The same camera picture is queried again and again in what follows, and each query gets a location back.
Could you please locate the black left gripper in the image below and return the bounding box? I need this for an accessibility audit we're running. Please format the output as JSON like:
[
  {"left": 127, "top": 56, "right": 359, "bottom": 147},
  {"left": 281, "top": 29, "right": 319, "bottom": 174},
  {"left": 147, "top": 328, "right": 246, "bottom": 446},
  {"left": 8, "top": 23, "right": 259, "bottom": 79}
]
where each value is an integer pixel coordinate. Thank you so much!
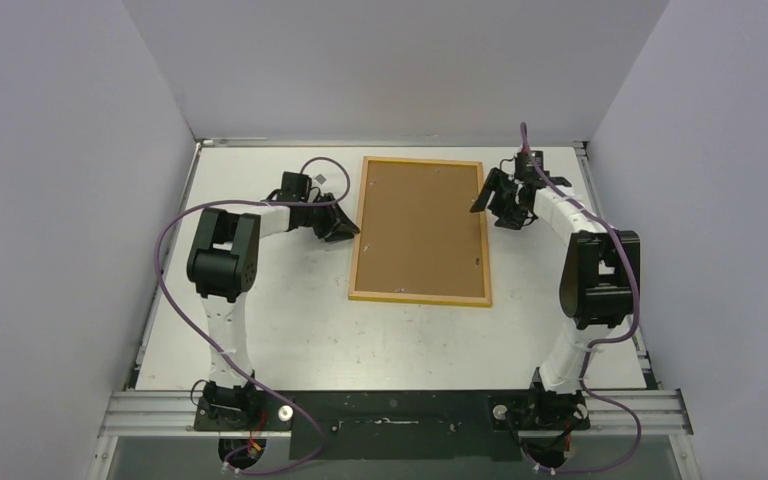
[{"left": 299, "top": 194, "right": 359, "bottom": 242}]

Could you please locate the brown cardboard backing board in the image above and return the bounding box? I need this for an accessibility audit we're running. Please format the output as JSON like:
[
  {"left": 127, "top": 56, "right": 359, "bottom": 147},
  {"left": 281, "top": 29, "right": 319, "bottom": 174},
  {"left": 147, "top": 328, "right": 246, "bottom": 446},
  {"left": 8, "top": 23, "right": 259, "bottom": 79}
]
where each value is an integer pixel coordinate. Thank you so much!
[{"left": 356, "top": 162, "right": 486, "bottom": 298}]

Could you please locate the yellow wooden picture frame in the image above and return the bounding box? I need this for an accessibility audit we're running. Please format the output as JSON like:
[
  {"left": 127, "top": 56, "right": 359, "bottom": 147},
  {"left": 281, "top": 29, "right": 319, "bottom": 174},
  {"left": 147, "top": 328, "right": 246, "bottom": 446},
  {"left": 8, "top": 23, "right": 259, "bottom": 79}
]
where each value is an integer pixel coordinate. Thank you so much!
[{"left": 348, "top": 156, "right": 493, "bottom": 309}]

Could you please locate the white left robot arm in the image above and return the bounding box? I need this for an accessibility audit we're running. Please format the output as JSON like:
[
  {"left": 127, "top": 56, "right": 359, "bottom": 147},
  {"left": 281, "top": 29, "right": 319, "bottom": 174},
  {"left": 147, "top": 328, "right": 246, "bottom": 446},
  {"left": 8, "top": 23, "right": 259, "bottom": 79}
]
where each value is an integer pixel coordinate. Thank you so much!
[{"left": 186, "top": 172, "right": 360, "bottom": 431}]

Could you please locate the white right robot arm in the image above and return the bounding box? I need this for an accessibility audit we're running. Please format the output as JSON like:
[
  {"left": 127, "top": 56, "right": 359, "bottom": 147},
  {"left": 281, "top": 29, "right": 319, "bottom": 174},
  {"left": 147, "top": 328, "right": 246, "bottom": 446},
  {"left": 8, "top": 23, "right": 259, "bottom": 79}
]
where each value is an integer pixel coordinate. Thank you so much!
[{"left": 470, "top": 149, "right": 641, "bottom": 429}]

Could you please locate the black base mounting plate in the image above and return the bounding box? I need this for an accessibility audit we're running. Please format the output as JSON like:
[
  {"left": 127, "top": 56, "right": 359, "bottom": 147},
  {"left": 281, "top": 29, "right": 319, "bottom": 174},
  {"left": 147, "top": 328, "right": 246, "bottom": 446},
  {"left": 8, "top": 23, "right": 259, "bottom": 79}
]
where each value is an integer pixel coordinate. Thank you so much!
[{"left": 193, "top": 388, "right": 591, "bottom": 466}]

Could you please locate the aluminium rail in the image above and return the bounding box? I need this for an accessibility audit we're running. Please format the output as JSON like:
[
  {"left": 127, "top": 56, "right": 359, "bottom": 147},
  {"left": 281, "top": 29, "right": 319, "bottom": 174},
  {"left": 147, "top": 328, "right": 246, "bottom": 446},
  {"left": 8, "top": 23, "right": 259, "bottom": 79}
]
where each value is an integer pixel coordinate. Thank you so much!
[{"left": 99, "top": 390, "right": 692, "bottom": 438}]

